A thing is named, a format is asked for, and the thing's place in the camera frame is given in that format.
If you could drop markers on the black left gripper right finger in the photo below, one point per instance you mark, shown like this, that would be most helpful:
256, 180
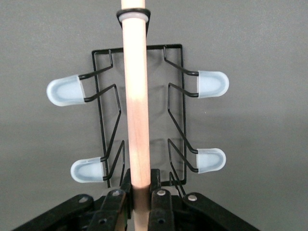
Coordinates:
163, 211

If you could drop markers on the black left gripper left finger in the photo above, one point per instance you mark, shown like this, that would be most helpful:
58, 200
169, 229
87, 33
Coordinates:
108, 211

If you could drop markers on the dark grey table mat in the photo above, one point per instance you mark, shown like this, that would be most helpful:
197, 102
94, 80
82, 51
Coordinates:
252, 132

